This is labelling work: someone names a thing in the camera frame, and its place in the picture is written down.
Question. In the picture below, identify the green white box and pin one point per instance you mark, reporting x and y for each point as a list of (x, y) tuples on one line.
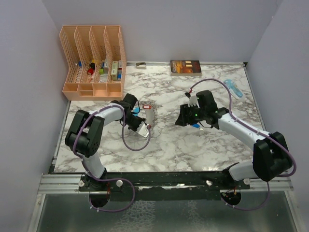
[(114, 70)]

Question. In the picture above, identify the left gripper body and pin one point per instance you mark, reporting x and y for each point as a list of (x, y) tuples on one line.
[(133, 122)]

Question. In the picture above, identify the blue packaged toothbrush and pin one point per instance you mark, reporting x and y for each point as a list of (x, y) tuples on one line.
[(235, 91)]

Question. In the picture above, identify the metal keyring holder blue handle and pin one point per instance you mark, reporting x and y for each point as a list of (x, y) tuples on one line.
[(148, 113)]

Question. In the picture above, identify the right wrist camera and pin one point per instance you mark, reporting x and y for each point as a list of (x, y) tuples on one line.
[(193, 102)]

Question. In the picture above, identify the blue key tag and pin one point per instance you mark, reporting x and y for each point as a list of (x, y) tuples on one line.
[(197, 126)]

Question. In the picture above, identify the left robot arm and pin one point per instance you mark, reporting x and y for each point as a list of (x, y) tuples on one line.
[(85, 132)]

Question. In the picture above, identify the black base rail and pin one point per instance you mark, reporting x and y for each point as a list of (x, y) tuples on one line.
[(146, 186)]

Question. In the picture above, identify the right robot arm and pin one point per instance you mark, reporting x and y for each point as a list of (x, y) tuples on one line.
[(270, 158)]

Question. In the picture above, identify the red key tag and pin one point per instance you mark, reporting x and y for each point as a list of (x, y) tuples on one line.
[(146, 107)]

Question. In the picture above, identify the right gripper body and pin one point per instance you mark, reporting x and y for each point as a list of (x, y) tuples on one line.
[(194, 114)]

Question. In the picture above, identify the red round bottle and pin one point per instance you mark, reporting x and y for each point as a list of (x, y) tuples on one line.
[(90, 71)]

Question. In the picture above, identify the brown book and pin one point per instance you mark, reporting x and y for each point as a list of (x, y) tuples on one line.
[(185, 68)]

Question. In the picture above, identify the orange plastic file organizer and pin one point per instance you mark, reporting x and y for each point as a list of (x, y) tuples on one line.
[(93, 47)]

